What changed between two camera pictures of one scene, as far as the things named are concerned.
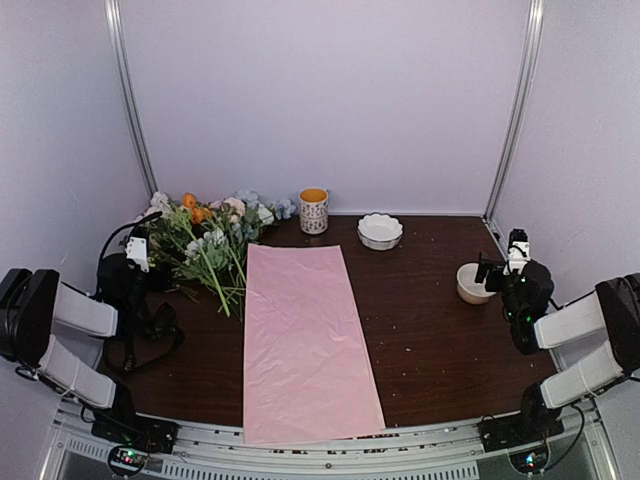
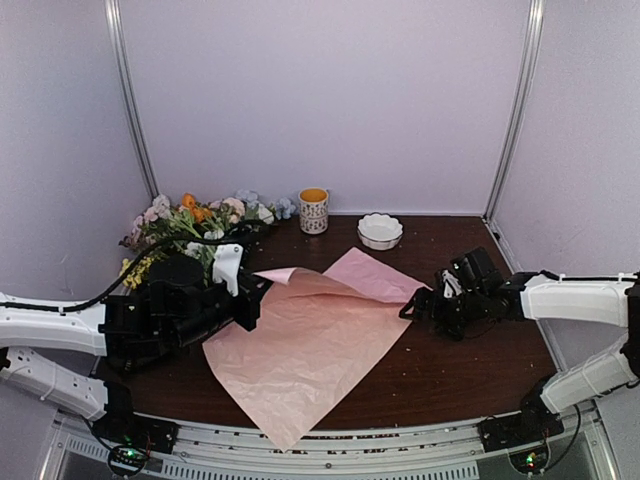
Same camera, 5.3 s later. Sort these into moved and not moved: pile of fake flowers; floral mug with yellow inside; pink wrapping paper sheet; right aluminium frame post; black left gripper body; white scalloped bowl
Moved: black left gripper body; pink wrapping paper sheet
Not moved: floral mug with yellow inside; white scalloped bowl; pile of fake flowers; right aluminium frame post
